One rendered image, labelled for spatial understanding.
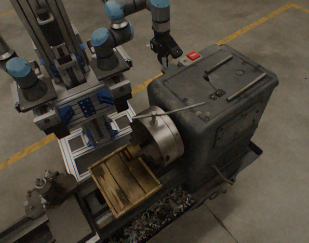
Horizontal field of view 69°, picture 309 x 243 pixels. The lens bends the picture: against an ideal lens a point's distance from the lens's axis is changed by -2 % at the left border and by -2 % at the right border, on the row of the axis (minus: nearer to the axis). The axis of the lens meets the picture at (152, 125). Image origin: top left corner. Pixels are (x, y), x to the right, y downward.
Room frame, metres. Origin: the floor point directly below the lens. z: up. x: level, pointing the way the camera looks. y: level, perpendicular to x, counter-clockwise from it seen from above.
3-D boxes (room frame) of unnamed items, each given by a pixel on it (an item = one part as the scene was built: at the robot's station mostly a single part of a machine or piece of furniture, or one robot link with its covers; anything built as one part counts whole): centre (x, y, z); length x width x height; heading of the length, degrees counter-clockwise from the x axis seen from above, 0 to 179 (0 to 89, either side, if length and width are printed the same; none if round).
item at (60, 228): (0.44, 0.54, 0.95); 0.43 x 0.17 x 0.05; 27
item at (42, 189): (0.50, 0.56, 1.13); 0.08 x 0.08 x 0.03
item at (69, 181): (0.51, 0.54, 0.99); 0.20 x 0.10 x 0.05; 117
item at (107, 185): (0.59, 0.21, 0.89); 0.36 x 0.30 x 0.04; 27
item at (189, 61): (1.09, -0.28, 1.23); 0.13 x 0.08 x 0.05; 117
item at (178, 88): (0.90, -0.35, 1.06); 0.59 x 0.48 x 0.39; 117
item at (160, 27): (0.91, -0.10, 1.60); 0.08 x 0.08 x 0.05
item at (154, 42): (0.92, -0.10, 1.52); 0.09 x 0.08 x 0.12; 29
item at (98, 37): (1.29, 0.22, 1.33); 0.13 x 0.12 x 0.14; 116
